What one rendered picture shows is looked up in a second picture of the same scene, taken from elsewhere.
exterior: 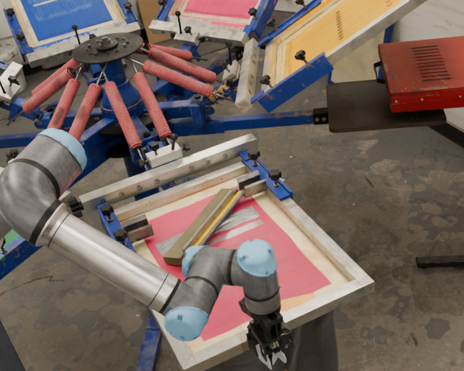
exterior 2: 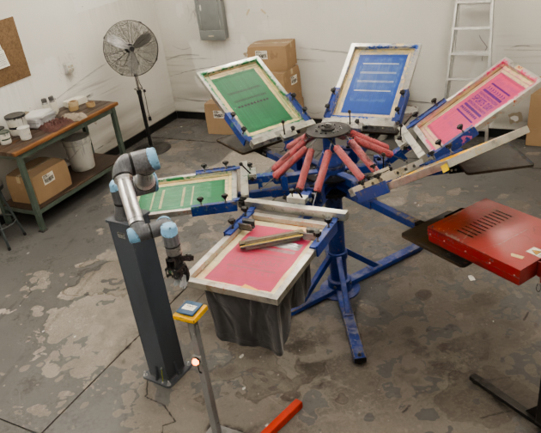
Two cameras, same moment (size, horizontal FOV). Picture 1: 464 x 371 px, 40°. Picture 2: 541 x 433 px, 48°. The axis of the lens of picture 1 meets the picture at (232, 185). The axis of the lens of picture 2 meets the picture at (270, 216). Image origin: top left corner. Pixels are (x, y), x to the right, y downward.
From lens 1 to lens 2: 228 cm
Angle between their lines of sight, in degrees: 43
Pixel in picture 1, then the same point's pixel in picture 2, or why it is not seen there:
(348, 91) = not seen: hidden behind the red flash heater
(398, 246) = (479, 362)
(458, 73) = (483, 237)
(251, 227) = (287, 253)
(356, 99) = not seen: hidden behind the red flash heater
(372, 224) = (484, 339)
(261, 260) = (163, 229)
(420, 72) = (466, 225)
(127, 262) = (128, 204)
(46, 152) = (138, 154)
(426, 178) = not seen: outside the picture
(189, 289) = (139, 225)
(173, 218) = (270, 230)
